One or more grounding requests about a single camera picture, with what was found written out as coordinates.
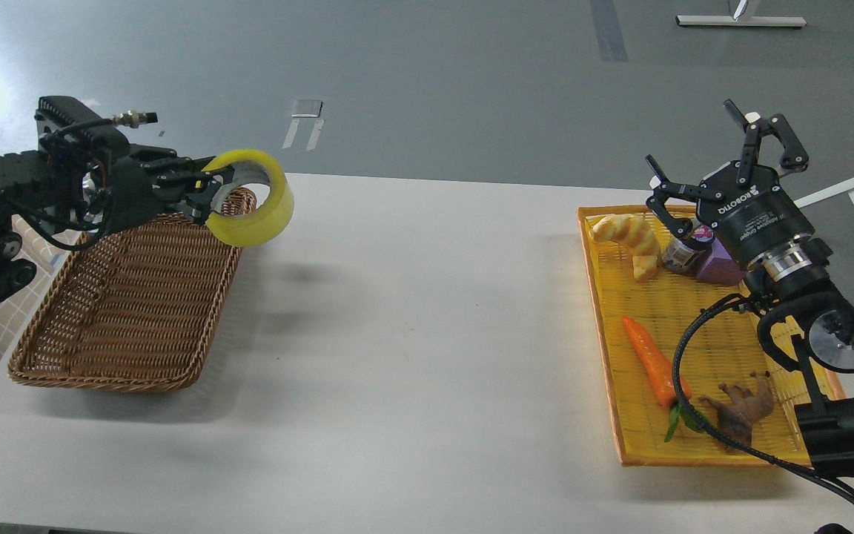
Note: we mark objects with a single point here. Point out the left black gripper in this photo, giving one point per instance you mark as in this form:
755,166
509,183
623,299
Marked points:
144,185

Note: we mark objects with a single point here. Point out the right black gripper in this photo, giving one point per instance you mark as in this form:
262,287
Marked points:
757,219

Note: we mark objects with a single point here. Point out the yellow tape roll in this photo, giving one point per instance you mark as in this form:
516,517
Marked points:
251,167

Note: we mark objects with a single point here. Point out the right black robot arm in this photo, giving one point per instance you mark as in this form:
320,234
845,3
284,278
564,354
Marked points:
804,319

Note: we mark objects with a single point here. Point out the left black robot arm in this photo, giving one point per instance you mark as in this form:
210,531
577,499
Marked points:
86,180

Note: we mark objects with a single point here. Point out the small dark glass jar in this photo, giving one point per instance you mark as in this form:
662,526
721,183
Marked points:
681,256

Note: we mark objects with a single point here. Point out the purple foam block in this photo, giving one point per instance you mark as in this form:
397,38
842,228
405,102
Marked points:
718,268

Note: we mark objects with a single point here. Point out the toy croissant bread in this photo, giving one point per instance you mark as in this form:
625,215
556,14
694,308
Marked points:
638,237

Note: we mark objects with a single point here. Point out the brown wicker basket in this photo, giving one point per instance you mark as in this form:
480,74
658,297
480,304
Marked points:
137,312

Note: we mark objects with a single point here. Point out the white metal stand base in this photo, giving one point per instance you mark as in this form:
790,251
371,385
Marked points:
742,14

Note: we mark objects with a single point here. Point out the toy orange carrot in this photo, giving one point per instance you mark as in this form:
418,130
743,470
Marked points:
659,371

